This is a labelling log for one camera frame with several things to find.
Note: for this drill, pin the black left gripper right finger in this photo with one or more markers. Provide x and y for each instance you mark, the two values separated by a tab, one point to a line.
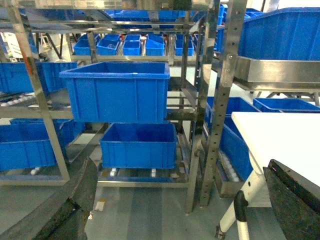
295	201

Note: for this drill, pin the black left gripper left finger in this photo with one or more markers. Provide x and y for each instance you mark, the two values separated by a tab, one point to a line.
64	215

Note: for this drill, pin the blue bin on bottom shelf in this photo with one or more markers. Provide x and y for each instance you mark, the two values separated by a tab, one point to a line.
139	146

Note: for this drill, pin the blue bin on shelf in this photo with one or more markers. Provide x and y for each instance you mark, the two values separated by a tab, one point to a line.
139	146
118	92

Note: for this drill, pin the blue bin on middle shelf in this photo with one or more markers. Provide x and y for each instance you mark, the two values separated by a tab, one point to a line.
118	92

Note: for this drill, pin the steel shelf rack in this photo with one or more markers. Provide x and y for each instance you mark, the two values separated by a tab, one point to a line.
207	50

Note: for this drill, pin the white table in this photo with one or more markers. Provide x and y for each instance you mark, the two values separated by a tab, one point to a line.
290	138

